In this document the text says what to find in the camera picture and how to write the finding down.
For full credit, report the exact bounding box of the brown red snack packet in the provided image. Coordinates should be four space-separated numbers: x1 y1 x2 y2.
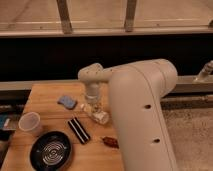
102 137 119 148

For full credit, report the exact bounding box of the blue sponge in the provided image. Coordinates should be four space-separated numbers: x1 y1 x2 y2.
57 96 77 110

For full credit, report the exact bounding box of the clear plastic cup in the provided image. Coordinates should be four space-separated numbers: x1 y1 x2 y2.
18 112 43 136

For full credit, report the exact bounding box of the black white striped bar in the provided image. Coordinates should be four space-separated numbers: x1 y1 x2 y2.
68 117 90 144

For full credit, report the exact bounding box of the metal window post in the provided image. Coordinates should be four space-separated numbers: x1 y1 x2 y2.
56 0 72 34
124 0 137 32

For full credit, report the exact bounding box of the right metal window post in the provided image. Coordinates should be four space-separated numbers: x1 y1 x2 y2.
124 0 137 32

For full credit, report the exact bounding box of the white fixture at right edge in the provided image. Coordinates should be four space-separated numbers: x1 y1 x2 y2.
195 60 213 82

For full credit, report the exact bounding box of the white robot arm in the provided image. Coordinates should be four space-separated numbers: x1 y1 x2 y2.
78 59 178 171

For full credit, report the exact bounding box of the blue object at left edge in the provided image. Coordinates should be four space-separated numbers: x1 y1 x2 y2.
0 115 11 130

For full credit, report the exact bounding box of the black ceramic bowl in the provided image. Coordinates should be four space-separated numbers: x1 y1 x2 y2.
30 131 72 171

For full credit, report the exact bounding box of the left metal window post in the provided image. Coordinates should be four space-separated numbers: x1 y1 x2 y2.
56 0 72 34

